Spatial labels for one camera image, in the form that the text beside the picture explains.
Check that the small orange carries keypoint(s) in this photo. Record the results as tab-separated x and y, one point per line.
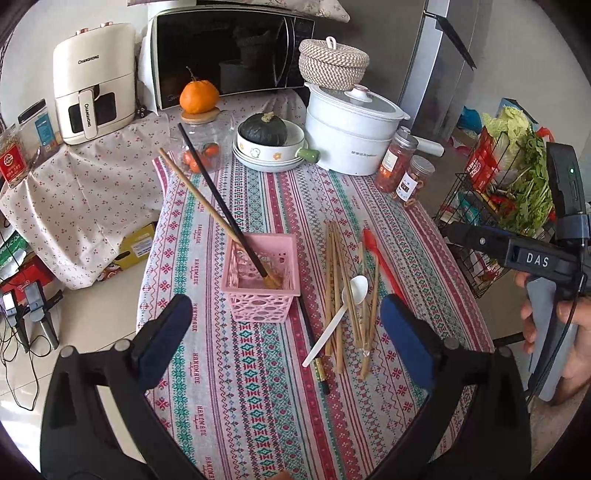
190	161
211	151

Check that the white plate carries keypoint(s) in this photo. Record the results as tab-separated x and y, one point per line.
258	165

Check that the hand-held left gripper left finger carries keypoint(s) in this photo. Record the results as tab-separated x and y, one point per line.
164	341

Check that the glass pot lid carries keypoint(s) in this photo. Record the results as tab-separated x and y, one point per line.
364	108

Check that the jar of red dried berries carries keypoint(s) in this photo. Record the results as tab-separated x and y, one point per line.
392	166

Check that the pink plastic basket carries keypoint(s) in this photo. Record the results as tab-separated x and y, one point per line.
261	304

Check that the woven basket with lid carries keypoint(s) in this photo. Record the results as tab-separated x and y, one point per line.
332	60

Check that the grey refrigerator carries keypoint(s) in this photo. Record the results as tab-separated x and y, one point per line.
434	69

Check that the black chopstick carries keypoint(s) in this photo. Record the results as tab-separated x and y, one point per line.
207	184
310	337

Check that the yellow cardboard box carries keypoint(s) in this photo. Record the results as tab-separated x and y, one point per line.
138	244

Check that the red snack packet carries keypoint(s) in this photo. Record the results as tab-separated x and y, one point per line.
482	161

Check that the large orange with stem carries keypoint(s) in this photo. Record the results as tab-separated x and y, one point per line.
198	97

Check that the red box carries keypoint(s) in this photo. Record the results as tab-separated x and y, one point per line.
27	277

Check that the person's right hand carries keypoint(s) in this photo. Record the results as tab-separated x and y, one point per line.
579	355

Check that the white electric cooking pot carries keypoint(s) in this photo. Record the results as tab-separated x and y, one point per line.
346	147

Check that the jar of dried fruit slices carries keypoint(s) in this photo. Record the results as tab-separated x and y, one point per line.
413	182

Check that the striped patterned tablecloth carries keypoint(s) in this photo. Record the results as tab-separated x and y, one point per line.
258	415

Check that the red label food packet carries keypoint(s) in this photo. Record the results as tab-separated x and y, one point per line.
13	159

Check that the dark green pumpkin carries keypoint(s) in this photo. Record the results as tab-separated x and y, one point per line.
263	129

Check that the napa cabbage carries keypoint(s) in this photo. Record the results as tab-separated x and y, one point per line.
508	134

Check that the white cherry print cloth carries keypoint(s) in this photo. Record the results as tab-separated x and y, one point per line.
92	198

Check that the clear container with blue label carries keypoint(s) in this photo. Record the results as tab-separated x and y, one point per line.
41	129

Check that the black microwave oven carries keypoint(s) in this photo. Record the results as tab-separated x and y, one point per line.
221	50

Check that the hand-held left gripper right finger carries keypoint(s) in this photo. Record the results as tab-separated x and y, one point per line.
406	341

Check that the white plastic spoon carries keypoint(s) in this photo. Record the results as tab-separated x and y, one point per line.
358	288

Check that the long wooden chopstick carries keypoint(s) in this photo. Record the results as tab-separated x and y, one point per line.
194	189

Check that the white plastic bag roll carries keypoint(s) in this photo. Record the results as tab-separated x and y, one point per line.
429	146

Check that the green leafy vegetable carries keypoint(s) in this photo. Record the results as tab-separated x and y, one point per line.
531	198

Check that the grey charging devices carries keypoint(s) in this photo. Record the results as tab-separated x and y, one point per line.
34	314

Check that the white air fryer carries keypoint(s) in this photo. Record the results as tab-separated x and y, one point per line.
92	60

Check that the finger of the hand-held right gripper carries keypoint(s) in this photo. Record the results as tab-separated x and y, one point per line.
480	242

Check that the bunch of wooden chopsticks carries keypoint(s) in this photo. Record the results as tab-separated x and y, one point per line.
334	258

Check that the red plastic spoon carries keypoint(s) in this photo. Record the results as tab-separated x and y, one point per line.
374	249

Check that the glass jar with wooden lid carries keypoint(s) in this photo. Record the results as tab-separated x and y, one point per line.
217	131

